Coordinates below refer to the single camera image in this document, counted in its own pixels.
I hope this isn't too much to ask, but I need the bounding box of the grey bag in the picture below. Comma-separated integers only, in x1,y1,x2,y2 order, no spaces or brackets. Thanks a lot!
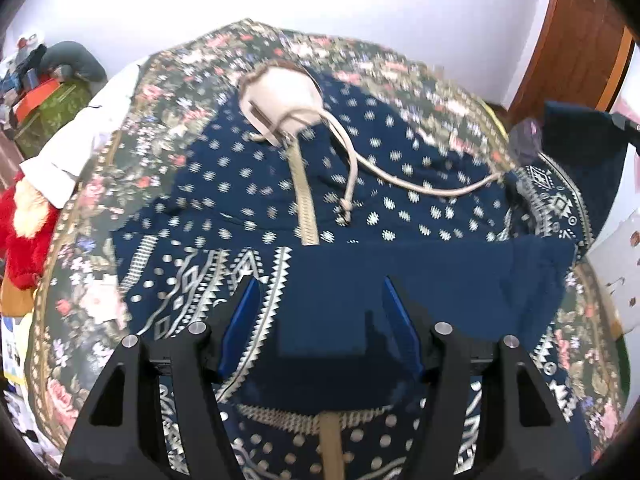
509,117,543,166

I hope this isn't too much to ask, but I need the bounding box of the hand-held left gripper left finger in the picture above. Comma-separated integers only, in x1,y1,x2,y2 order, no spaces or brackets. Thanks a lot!
59,276,261,480

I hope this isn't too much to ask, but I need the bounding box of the white cloth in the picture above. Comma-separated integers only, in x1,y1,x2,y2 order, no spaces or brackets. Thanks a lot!
20,57,151,208

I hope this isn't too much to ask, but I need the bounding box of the wooden door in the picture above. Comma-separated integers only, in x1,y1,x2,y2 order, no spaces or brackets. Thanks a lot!
505,0,636,116

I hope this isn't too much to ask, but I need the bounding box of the red plush toy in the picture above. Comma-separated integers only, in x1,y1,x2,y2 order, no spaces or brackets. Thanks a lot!
0,172,61,318

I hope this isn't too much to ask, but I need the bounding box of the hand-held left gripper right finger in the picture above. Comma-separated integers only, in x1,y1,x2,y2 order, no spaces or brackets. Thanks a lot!
381,275,586,480

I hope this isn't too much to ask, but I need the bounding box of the orange box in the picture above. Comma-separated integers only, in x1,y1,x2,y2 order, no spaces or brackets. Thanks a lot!
12,80,58,116

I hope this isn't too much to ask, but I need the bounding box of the printed bed sheet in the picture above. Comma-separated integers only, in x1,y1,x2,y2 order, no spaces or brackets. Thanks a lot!
0,312,56,461

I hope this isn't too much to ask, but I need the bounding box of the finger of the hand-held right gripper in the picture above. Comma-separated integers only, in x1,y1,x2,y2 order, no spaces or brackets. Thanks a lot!
611,111,640,145

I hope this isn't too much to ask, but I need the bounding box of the navy patterned hooded jacket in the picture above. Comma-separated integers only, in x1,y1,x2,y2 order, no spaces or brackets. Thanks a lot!
107,59,628,480

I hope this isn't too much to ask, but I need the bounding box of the green box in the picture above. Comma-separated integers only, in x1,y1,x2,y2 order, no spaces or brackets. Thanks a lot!
14,80,93,158

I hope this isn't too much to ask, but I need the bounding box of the grey cloth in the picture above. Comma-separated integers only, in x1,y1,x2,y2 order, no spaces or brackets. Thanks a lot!
39,40,108,83

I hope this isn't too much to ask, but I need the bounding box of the floral blanket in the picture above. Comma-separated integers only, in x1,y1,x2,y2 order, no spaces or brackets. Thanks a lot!
25,19,631,476

